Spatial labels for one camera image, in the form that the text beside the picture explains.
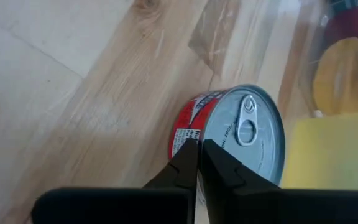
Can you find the brown red fruit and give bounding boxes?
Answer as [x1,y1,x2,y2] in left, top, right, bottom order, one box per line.
[324,6,358,43]

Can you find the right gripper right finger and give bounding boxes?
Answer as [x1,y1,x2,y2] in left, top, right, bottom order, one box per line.
[199,139,358,224]

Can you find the clear plastic bin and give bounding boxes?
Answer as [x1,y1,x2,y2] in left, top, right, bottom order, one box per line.
[278,0,358,121]

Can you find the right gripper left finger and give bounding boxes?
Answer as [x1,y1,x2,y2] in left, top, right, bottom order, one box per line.
[31,138,198,224]

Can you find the silver tin can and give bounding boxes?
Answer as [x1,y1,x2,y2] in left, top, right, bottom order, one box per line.
[168,83,286,206]

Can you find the yellow star fruit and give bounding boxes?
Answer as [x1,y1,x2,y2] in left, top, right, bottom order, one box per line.
[311,36,358,116]

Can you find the yellow plastic bin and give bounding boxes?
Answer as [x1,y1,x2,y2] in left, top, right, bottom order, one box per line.
[280,111,358,191]

